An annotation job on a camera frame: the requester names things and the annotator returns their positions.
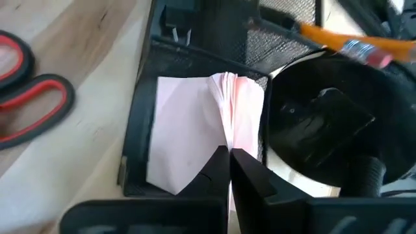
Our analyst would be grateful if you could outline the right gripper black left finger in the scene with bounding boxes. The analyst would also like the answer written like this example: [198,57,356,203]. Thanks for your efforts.
[60,145,231,234]

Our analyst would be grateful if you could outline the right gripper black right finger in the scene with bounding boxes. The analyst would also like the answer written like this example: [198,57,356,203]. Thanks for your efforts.
[230,148,416,234]

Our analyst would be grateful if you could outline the pink sticky note pad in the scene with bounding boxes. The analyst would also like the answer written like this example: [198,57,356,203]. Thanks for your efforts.
[145,71,266,214]

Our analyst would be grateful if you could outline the red and black scissors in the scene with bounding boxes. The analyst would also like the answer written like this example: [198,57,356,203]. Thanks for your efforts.
[0,29,76,151]

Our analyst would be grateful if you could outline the black mesh desk organizer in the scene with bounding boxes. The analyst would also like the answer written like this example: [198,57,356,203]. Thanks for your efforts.
[117,0,326,199]

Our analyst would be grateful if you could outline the black gooseneck desk lamp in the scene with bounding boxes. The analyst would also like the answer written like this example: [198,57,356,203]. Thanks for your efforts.
[268,51,416,198]

